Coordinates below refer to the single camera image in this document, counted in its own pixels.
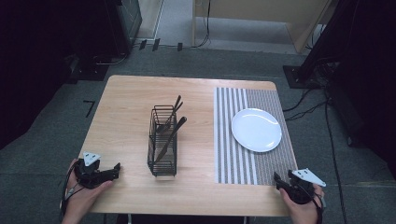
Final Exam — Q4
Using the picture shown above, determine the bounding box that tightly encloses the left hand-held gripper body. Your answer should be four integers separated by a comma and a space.
74, 151, 108, 189

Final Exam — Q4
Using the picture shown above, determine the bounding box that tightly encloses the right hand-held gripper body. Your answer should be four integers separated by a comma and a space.
287, 167, 327, 205

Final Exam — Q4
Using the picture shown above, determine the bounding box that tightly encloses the person's right hand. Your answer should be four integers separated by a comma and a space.
278, 182, 325, 224

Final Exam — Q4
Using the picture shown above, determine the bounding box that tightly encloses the person's left hand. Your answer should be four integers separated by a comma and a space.
61, 158, 115, 224

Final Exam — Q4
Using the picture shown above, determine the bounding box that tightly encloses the grey striped placemat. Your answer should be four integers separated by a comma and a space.
213, 87, 299, 185

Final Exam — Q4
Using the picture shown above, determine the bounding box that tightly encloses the white round plate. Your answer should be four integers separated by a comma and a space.
230, 107, 283, 154

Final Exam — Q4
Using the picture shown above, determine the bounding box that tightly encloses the black stand base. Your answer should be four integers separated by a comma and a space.
282, 64, 316, 91

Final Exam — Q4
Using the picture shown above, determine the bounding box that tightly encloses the dark equipment case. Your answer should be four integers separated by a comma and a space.
104, 0, 144, 58

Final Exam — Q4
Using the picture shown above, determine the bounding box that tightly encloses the beige wooden cabinet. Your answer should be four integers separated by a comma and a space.
191, 0, 332, 54

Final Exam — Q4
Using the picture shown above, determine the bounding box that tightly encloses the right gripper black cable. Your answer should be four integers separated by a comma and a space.
306, 186, 325, 224

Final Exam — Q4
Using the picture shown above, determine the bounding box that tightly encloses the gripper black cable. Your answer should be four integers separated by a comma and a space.
59, 161, 86, 217
306, 186, 325, 224

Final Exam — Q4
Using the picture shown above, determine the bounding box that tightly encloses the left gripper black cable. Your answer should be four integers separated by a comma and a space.
59, 161, 86, 217

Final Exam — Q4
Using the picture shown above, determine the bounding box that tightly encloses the black wire cutlery rack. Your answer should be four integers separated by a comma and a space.
147, 105, 178, 177

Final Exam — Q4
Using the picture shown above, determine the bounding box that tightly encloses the black floor cable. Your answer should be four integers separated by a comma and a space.
282, 88, 349, 224

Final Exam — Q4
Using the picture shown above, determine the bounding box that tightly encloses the dark-handled table knife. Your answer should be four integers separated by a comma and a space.
154, 116, 188, 164

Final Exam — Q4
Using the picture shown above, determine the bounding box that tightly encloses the dark-handled fork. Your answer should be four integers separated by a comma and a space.
158, 94, 182, 133

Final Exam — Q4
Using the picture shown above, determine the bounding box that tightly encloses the dark-handled spoon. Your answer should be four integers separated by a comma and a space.
159, 101, 184, 133

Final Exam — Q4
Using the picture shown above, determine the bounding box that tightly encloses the black hanging cable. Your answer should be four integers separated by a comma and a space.
190, 0, 212, 49

